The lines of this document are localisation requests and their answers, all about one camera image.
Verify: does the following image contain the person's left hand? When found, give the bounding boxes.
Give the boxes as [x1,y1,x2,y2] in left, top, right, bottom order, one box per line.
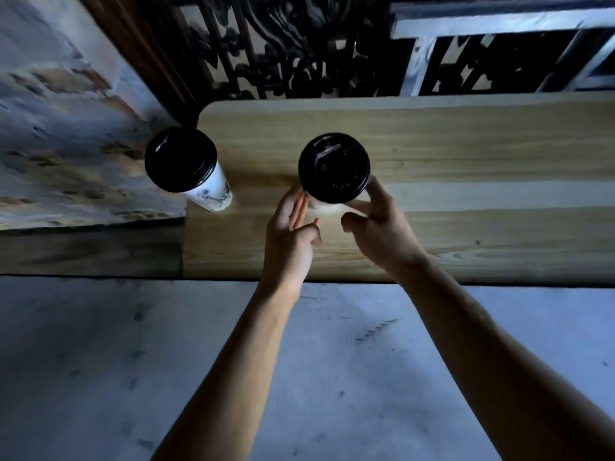
[257,187,323,303]

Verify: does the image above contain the person's right hand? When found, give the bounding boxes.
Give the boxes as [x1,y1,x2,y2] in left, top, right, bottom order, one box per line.
[340,176,431,284]

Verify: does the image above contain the white paper cup black lid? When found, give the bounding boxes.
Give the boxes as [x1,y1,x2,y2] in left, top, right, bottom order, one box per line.
[298,133,372,219]

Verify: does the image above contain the person's right forearm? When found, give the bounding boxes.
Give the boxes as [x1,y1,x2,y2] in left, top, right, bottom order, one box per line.
[398,256,615,461]

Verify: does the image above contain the person's left forearm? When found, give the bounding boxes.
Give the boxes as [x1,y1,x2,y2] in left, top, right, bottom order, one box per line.
[151,282,301,461]

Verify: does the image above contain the white printed cup black lid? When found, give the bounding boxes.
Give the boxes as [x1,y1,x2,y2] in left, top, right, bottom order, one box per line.
[144,127,234,213]

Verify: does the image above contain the dark carved wooden screen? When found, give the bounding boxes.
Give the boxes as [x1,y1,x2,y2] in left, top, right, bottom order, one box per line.
[161,0,402,101]

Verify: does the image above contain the pale lattice window frame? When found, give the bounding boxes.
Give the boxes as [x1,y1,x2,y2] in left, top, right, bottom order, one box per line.
[390,0,615,97]

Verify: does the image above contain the dark wooden post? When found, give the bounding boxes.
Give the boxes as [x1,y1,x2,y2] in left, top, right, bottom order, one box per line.
[76,0,205,127]

